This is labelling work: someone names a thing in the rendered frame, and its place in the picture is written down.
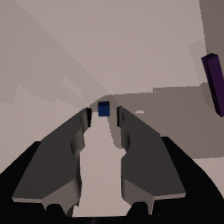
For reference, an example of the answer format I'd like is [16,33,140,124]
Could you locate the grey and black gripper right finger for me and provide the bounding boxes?
[117,106,224,224]

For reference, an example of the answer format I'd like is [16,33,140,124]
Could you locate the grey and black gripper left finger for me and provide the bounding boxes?
[0,107,92,224]

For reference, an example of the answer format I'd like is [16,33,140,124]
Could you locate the small blue cube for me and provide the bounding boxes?
[98,101,110,117]

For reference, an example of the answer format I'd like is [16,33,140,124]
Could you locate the purple rod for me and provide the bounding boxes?
[201,53,224,117]

